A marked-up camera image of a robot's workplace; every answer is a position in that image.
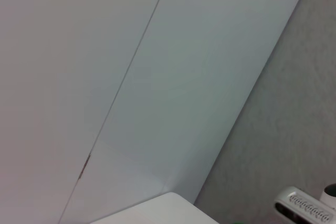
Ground white cylinder with black top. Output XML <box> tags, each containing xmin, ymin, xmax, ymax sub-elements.
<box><xmin>320</xmin><ymin>183</ymin><xmax>336</xmax><ymax>204</ymax></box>

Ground white ribbed device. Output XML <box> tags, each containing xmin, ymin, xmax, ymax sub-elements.
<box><xmin>274</xmin><ymin>186</ymin><xmax>336</xmax><ymax>224</ymax></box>

